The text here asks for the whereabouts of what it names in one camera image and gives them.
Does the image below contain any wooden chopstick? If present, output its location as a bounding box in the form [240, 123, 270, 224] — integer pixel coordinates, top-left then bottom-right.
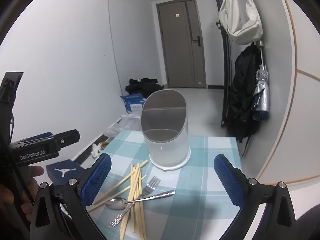
[136, 164, 146, 239]
[86, 186, 139, 212]
[93, 160, 148, 205]
[120, 163, 141, 240]
[131, 189, 140, 235]

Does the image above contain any silver spoon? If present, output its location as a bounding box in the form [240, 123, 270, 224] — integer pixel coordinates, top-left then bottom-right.
[105, 190, 176, 210]

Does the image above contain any silver fork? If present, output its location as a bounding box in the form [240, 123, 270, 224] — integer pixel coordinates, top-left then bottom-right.
[107, 175, 162, 228]

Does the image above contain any white utensil holder cup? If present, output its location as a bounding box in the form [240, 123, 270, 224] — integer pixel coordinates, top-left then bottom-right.
[141, 89, 191, 171]

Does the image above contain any person's left hand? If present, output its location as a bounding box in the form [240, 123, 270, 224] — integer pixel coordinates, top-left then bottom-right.
[1, 166, 44, 222]

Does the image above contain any navy Jordan shoe box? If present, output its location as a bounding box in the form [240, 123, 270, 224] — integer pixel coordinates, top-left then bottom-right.
[46, 159, 85, 185]

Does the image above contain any teal plaid tablecloth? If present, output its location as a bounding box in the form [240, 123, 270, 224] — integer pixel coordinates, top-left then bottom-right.
[100, 131, 241, 239]

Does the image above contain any black hanging jacket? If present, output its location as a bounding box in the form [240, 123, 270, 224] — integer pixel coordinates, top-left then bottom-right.
[227, 43, 261, 142]

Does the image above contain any grey plastic bag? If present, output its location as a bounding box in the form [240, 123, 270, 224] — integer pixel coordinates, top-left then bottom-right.
[103, 113, 141, 138]

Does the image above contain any silver folded umbrella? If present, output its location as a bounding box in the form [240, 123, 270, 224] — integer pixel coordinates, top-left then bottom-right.
[253, 41, 270, 121]

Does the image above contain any blue cardboard box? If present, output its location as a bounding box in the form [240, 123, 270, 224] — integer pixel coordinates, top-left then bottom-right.
[121, 93, 146, 114]

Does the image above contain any black clothes pile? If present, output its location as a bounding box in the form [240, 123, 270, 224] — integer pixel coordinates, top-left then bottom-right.
[125, 77, 164, 98]

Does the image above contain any black framed glass door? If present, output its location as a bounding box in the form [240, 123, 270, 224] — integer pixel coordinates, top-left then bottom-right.
[216, 0, 231, 127]

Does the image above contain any white hanging bag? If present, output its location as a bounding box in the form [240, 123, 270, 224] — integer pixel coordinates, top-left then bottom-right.
[219, 0, 263, 45]

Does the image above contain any brown entrance door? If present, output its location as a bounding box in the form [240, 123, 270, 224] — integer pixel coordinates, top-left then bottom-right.
[156, 0, 207, 88]

